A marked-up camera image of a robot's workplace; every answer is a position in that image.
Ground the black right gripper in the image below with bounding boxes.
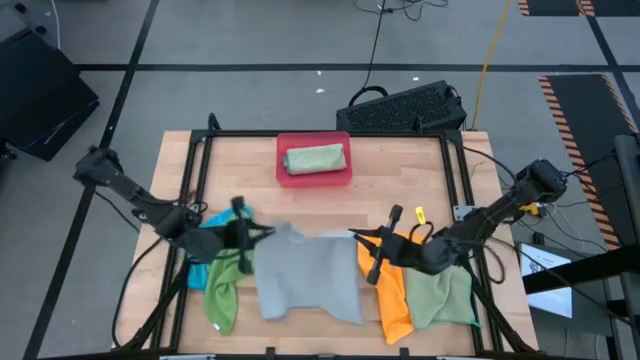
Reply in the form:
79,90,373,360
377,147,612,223
348,204,436,285

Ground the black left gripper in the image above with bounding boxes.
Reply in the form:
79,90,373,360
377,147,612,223
219,197,276,275

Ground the grey microfiber towel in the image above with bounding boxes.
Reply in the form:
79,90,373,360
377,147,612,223
252,221,365,326

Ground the pale green microfiber towel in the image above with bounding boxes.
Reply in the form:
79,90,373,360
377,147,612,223
403,264,481,331
281,143,348,177

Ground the orange microfiber towel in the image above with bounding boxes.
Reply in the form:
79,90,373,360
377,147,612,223
357,230,416,345

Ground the blue microfiber towel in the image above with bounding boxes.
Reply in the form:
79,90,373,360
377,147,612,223
186,204,254,291

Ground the bright green microfiber towel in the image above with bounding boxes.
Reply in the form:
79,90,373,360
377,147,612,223
202,219,261,335

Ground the red plastic bin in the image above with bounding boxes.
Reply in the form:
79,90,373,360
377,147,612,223
275,131,354,189

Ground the black perforated computer case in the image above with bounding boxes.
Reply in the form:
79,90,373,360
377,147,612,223
335,79,469,134

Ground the laptop with white screen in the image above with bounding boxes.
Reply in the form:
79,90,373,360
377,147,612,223
519,242,574,320

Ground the black metal stand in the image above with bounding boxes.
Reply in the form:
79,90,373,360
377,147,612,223
522,133,640,360

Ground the black striped floor mat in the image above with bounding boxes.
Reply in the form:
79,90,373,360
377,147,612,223
538,73,640,251
518,0,640,18

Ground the large black box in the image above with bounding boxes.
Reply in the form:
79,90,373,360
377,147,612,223
0,27,101,162

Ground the black hanging cable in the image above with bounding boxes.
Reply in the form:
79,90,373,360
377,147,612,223
348,0,449,107

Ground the thick yellow hanging cable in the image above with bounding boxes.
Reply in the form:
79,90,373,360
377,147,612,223
471,0,514,130

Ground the white floor cable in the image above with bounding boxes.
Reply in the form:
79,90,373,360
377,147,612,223
49,0,62,51

